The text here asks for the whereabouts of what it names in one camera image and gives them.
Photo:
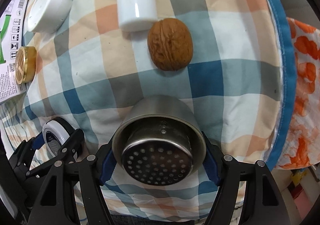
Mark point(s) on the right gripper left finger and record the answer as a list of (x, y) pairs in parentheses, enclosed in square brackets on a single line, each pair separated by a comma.
[(106, 163)]

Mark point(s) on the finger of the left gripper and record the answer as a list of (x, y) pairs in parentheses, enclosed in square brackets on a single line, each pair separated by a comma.
[(74, 146), (38, 142)]

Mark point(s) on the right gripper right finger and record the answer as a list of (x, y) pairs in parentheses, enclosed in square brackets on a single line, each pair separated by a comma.
[(212, 162)]

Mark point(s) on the black white round container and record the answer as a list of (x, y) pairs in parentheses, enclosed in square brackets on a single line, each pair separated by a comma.
[(55, 133)]

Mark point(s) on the steel tea strainer cup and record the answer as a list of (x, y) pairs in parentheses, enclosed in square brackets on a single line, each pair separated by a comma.
[(159, 143)]

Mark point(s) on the brown walnut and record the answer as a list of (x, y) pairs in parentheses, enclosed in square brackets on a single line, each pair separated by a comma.
[(170, 44)]

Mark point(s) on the gold lid tin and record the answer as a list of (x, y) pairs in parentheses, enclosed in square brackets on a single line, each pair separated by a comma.
[(25, 64)]

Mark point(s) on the orange white patterned cloth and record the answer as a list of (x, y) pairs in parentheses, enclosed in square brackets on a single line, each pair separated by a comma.
[(301, 148)]

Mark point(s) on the plaid blanket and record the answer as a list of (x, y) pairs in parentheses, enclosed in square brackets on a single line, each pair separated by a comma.
[(240, 86)]

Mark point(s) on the white cardboard box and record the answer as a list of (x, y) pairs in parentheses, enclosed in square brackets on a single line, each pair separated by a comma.
[(11, 40)]

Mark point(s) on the white round jar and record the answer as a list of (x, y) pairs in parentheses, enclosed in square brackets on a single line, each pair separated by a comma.
[(46, 16)]

